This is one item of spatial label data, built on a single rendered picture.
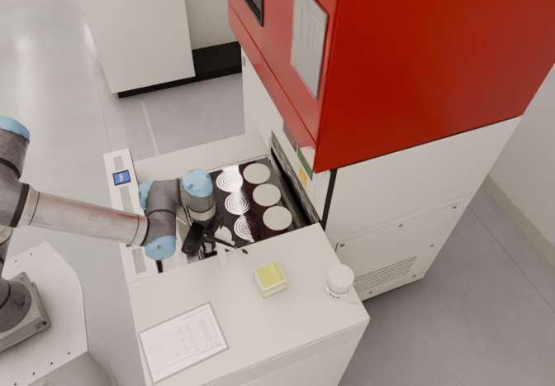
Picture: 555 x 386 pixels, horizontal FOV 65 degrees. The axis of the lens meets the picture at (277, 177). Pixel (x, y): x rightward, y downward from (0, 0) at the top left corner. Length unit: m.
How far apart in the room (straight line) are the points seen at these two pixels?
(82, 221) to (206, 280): 0.44
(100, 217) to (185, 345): 0.43
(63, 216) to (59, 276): 0.61
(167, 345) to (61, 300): 0.46
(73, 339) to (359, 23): 1.19
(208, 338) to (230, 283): 0.17
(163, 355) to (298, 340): 0.36
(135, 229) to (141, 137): 2.09
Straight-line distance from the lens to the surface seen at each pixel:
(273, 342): 1.25
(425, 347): 2.40
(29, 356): 1.55
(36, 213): 1.04
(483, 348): 2.51
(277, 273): 1.25
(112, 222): 1.07
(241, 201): 1.56
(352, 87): 1.04
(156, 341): 1.28
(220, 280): 1.33
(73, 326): 1.54
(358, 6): 0.92
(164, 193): 1.17
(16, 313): 1.49
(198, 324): 1.28
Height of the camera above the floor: 2.15
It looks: 50 degrees down
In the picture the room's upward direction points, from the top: 2 degrees clockwise
